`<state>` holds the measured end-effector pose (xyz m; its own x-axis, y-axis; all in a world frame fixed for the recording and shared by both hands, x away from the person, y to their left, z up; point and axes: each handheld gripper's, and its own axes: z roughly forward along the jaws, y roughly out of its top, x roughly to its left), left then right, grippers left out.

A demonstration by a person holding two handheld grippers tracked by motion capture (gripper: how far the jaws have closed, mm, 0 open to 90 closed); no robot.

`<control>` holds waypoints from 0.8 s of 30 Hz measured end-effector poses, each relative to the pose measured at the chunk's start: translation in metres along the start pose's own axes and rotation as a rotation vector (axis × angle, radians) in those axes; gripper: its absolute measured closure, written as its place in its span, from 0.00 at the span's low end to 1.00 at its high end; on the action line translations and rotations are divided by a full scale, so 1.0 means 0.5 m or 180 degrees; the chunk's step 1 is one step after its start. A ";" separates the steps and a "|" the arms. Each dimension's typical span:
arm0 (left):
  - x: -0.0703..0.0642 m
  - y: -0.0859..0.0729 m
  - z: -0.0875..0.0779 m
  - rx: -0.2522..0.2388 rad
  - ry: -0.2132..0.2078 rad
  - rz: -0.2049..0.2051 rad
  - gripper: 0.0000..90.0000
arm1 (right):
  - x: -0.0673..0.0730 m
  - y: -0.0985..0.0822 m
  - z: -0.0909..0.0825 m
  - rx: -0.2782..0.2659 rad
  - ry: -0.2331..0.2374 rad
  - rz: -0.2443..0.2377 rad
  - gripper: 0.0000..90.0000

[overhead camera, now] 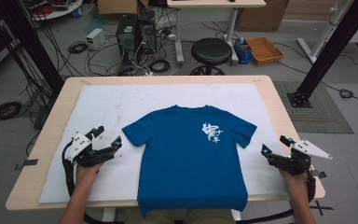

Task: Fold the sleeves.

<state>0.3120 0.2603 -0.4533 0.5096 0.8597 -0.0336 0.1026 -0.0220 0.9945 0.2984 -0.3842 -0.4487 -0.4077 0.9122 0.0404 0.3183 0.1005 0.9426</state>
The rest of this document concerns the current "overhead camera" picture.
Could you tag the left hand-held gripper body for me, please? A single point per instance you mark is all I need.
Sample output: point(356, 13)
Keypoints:
point(84, 154)

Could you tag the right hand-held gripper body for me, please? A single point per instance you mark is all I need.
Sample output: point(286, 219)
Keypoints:
point(295, 163)

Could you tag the blue t-shirt with white print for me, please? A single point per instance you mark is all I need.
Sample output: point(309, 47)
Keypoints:
point(183, 161)

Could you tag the person's right hand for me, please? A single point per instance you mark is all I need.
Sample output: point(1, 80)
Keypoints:
point(296, 182)

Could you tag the person's left hand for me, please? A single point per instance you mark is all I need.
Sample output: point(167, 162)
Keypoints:
point(86, 175)

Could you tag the black tape piece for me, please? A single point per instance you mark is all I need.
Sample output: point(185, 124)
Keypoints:
point(320, 174)
point(29, 162)

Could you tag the white table mat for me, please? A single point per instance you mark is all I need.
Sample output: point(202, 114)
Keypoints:
point(112, 99)

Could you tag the grey floor mat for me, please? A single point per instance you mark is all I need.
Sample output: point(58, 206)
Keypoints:
point(320, 109)

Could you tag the black tape cross mark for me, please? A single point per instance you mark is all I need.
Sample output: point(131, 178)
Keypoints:
point(319, 207)

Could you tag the person's khaki trousers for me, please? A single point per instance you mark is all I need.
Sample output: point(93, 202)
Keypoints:
point(205, 217)

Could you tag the orange shallow tray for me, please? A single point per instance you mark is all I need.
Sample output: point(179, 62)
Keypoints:
point(264, 51)

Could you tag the white power supply box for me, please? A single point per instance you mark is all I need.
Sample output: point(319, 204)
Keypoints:
point(94, 39)

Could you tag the black computer tower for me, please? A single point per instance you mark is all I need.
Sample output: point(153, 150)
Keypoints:
point(147, 32)
point(126, 40)

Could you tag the blue bin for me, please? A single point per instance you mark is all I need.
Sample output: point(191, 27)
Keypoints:
point(244, 53)

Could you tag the white metal stand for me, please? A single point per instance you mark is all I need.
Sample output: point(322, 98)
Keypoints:
point(323, 34)

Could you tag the black round stool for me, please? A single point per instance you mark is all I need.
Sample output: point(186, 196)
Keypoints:
point(211, 51)

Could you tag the white power strip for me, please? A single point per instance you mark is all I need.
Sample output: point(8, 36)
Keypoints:
point(171, 36)

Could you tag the round white table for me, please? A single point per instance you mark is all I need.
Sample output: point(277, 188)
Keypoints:
point(59, 11)

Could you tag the small cardboard box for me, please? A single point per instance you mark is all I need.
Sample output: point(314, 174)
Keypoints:
point(118, 6)

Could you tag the large cardboard box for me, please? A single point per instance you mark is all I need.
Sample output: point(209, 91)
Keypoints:
point(261, 15)

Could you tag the white desk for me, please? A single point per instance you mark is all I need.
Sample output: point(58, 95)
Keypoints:
point(214, 3)

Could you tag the black metal frame post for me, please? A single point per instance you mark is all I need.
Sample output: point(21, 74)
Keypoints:
point(332, 46)
point(34, 46)

